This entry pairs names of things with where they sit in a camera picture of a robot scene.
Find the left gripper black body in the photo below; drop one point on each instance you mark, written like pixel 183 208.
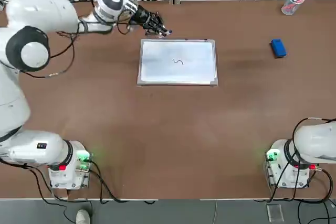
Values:
pixel 143 18

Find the white marker with blue label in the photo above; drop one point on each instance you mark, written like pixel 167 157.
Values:
pixel 169 32

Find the blue whiteboard eraser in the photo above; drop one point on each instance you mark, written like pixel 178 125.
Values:
pixel 278 48

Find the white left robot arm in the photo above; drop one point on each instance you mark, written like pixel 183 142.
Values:
pixel 39 11

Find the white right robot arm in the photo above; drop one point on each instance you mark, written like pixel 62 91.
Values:
pixel 315 142

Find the silver framed whiteboard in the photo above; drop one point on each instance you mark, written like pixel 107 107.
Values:
pixel 178 72

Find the clear plastic pen cup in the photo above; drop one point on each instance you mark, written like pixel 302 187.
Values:
pixel 288 10

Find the person's foot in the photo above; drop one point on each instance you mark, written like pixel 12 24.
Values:
pixel 83 217

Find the clear acrylic plate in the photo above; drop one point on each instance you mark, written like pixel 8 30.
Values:
pixel 275 213

